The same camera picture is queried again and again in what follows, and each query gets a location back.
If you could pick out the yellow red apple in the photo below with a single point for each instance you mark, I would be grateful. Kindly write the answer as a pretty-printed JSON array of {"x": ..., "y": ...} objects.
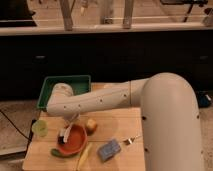
[{"x": 91, "y": 125}]

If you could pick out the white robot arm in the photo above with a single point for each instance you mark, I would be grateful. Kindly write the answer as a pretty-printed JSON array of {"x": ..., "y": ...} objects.
[{"x": 170, "y": 117}]

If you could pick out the yellow banana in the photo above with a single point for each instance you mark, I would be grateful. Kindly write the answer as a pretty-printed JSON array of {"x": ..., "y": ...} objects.
[{"x": 84, "y": 156}]

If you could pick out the green plastic tray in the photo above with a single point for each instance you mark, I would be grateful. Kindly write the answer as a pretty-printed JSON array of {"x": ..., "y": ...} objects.
[{"x": 71, "y": 85}]

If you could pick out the blue sponge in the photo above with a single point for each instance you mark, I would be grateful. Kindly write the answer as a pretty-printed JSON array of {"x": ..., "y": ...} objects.
[{"x": 109, "y": 150}]

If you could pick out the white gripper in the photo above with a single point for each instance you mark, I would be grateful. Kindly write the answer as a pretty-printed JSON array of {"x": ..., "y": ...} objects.
[{"x": 70, "y": 119}]

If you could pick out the green plastic cup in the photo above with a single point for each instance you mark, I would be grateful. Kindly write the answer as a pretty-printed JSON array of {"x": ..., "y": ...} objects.
[{"x": 39, "y": 128}]

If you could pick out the green vegetable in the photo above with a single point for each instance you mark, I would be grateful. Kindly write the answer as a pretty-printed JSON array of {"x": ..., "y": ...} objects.
[{"x": 55, "y": 152}]

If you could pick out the silver fork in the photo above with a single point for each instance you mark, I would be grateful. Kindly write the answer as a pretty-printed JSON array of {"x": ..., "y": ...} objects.
[{"x": 129, "y": 141}]

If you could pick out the white handled black brush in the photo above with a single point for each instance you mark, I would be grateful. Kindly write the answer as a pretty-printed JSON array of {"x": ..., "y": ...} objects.
[{"x": 64, "y": 134}]

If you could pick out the blue object on floor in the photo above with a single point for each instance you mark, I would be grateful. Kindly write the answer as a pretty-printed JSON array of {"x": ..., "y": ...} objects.
[{"x": 204, "y": 100}]

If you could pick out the red orange bowl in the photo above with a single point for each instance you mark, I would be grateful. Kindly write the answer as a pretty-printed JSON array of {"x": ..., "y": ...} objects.
[{"x": 77, "y": 140}]

